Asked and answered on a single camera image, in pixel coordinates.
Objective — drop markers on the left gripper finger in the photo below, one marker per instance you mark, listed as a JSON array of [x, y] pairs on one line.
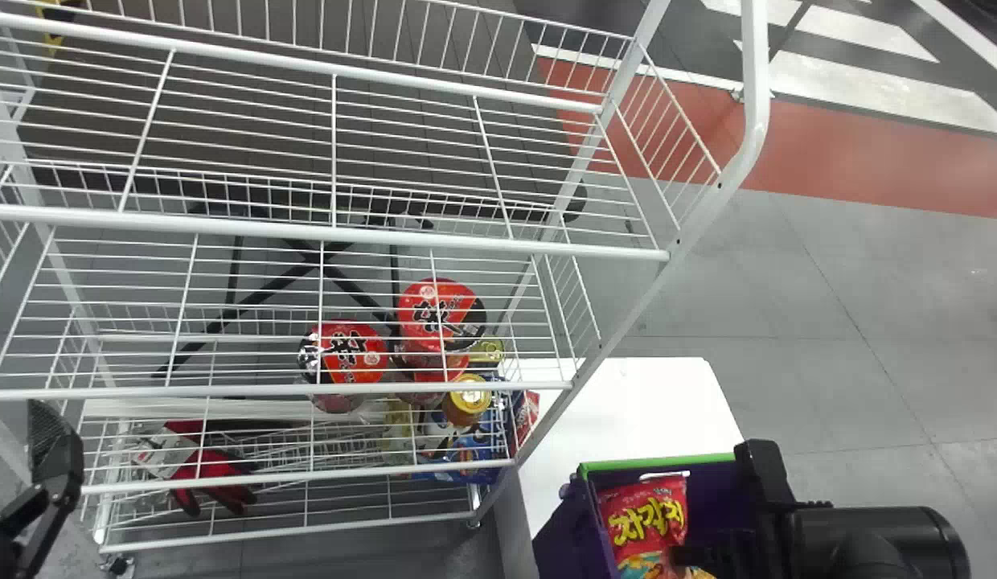
[[55, 450]]

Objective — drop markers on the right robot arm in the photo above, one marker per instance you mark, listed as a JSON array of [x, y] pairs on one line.
[[860, 547]]

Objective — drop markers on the red snack packet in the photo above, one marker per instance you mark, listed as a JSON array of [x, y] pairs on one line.
[[645, 523], [211, 469]]

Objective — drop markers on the red noodle cup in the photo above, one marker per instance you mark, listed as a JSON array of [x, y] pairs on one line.
[[355, 359], [422, 310]]

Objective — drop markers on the blue snack packet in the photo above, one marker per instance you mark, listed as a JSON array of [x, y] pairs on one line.
[[484, 446]]

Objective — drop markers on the white slab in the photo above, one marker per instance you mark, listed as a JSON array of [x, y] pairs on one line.
[[627, 410]]

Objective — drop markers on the purple crate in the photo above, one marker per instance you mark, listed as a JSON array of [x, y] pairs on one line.
[[711, 498]]

